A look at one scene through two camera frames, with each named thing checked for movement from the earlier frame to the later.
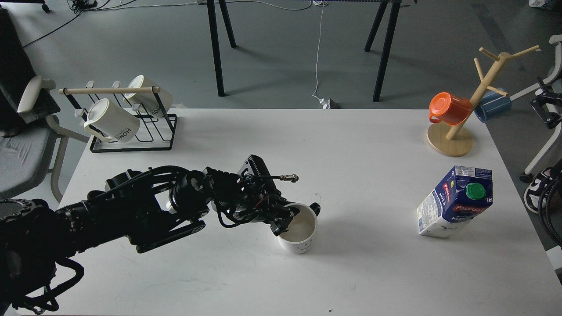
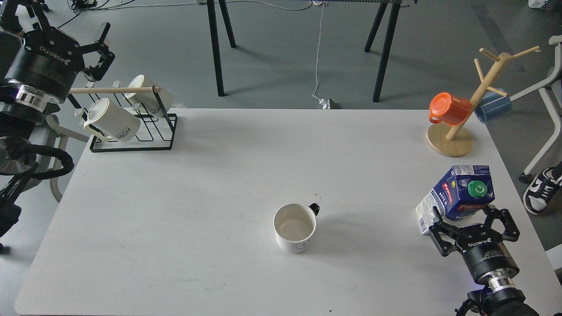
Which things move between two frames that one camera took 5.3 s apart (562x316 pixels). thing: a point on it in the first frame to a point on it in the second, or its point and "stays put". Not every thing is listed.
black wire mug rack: x=125 y=119 stays put
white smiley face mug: x=299 y=238 stays put
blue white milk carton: x=464 y=193 stays put
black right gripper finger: x=550 y=119 to x=482 y=247
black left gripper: x=250 y=196 to x=48 y=58
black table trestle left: x=211 y=7 stays put
